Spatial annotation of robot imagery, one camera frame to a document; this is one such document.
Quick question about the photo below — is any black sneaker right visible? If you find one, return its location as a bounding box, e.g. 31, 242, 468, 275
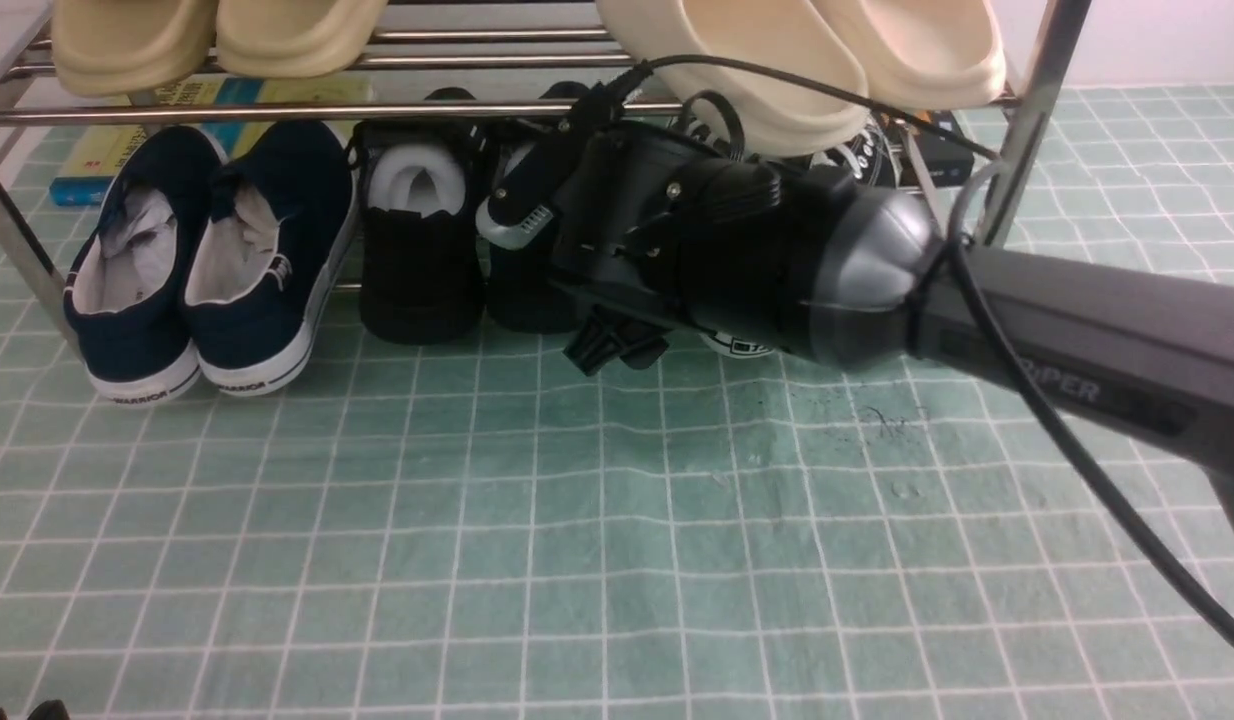
476, 79, 589, 333

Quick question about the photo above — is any cream slipper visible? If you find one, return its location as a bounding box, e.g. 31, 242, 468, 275
595, 0, 870, 158
813, 1, 1007, 111

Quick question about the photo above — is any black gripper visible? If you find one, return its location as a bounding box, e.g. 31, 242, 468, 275
475, 82, 859, 377

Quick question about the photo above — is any beige slipper far left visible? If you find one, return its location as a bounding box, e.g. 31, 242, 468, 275
51, 1, 218, 98

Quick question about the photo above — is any cream slipper inner right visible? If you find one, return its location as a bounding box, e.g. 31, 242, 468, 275
595, 0, 870, 158

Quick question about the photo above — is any green checked floor cloth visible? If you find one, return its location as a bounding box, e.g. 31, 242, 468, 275
0, 86, 1234, 720

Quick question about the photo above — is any black book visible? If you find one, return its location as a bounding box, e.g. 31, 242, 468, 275
876, 112, 975, 190

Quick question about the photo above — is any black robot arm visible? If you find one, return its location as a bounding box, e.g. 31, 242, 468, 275
476, 85, 1234, 561

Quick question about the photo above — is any dark object bottom left corner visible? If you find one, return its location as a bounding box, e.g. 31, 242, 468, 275
0, 700, 70, 720

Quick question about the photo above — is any black sneaker left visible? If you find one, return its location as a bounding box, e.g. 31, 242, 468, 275
352, 119, 494, 346

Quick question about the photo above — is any black laced canvas shoe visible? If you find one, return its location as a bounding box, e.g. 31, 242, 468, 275
668, 100, 774, 359
808, 114, 901, 190

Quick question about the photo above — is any beige slipper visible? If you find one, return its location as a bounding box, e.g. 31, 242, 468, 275
216, 1, 389, 79
51, 1, 218, 98

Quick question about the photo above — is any black sneaker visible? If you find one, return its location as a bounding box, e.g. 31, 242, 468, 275
476, 79, 589, 333
352, 119, 494, 346

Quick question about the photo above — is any yellow blue book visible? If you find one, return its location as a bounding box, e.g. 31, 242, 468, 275
49, 77, 374, 207

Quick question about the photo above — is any steel shoe rack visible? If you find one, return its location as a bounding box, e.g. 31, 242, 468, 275
0, 1, 1091, 347

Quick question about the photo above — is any navy canvas shoe right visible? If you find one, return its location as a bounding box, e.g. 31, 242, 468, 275
181, 119, 358, 396

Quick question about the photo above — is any navy canvas shoe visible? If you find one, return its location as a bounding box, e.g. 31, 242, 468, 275
181, 119, 358, 396
63, 126, 227, 408

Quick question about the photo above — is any navy canvas shoe left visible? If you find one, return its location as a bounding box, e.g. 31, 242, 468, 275
63, 126, 227, 408

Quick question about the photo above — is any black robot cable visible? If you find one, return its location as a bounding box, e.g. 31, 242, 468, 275
575, 56, 1234, 669

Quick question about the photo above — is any cream slipper outer right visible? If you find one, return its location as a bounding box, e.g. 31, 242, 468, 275
813, 1, 1007, 111

